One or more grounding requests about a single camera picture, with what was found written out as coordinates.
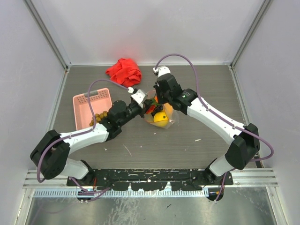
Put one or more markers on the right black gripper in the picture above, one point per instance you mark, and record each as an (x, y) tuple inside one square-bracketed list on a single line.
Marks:
[(158, 89)]

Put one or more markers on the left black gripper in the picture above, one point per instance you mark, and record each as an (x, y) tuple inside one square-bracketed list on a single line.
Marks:
[(142, 111)]

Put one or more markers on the dark purple grape bunch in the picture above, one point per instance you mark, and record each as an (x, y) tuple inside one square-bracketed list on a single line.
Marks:
[(157, 109)]

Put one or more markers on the pink perforated plastic basket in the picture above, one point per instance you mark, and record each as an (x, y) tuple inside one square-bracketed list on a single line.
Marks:
[(100, 101)]

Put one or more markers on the clear zip top bag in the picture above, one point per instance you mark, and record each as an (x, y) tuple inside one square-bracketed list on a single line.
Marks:
[(149, 117)]

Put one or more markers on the yellow pear fruit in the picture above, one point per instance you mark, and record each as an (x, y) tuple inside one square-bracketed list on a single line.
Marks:
[(160, 119)]

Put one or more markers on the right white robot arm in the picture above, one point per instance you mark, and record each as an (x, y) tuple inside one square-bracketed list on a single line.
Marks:
[(242, 140)]

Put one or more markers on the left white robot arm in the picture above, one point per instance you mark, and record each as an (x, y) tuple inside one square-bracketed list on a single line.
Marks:
[(51, 155)]

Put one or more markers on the bunch of brown longans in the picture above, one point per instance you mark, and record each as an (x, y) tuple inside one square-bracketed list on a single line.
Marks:
[(98, 117)]

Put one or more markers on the crumpled red cloth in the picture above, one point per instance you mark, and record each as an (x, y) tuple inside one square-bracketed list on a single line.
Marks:
[(125, 72)]

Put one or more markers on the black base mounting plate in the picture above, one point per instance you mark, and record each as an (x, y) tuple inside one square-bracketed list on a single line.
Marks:
[(154, 179)]

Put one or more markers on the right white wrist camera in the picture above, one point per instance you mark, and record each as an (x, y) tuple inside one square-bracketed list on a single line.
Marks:
[(160, 71)]

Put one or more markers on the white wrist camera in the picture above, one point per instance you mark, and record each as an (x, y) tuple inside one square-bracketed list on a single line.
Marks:
[(138, 95), (160, 71)]

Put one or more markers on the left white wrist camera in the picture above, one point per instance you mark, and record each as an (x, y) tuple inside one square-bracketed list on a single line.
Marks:
[(138, 95)]

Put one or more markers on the grey slotted cable duct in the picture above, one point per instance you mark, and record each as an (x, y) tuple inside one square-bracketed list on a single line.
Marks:
[(74, 192)]

